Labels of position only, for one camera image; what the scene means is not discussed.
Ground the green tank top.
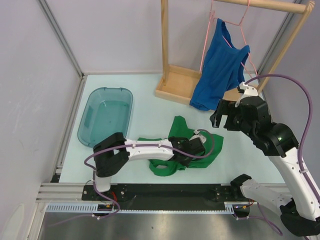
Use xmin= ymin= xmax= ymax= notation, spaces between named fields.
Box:
xmin=149 ymin=116 xmax=224 ymax=177

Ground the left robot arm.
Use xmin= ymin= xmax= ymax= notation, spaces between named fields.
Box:
xmin=93 ymin=132 xmax=207 ymax=200

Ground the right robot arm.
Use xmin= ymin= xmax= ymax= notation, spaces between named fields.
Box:
xmin=210 ymin=96 xmax=320 ymax=237

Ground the blue tank top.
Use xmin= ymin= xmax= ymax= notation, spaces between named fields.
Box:
xmin=189 ymin=18 xmax=251 ymax=111

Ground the wooden clothes rack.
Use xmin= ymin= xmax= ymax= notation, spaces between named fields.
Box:
xmin=155 ymin=0 xmax=315 ymax=105

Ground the teal plastic bin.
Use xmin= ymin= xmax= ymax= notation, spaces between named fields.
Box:
xmin=77 ymin=87 xmax=133 ymax=148

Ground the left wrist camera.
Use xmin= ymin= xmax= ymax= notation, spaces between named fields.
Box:
xmin=189 ymin=129 xmax=207 ymax=144

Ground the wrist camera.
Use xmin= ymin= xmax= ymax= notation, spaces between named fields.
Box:
xmin=235 ymin=82 xmax=259 ymax=108
xmin=189 ymin=129 xmax=207 ymax=144

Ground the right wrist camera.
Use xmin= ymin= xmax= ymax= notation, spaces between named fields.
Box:
xmin=235 ymin=82 xmax=259 ymax=108

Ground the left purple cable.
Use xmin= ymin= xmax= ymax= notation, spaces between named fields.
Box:
xmin=84 ymin=129 xmax=216 ymax=213

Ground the purple cable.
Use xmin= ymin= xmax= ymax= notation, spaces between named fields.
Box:
xmin=84 ymin=129 xmax=216 ymax=213
xmin=243 ymin=73 xmax=320 ymax=201

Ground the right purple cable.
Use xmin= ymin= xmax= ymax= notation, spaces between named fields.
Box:
xmin=243 ymin=73 xmax=320 ymax=201

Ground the white cable duct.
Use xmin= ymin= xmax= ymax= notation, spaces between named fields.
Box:
xmin=46 ymin=201 xmax=241 ymax=215

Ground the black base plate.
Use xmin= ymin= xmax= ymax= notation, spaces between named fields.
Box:
xmin=83 ymin=183 xmax=251 ymax=211

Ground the pink wire hanger with blue top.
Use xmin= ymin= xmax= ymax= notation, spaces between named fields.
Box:
xmin=212 ymin=0 xmax=258 ymax=82

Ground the aluminium frame post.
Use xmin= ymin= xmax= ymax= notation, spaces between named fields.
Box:
xmin=37 ymin=0 xmax=85 ymax=78

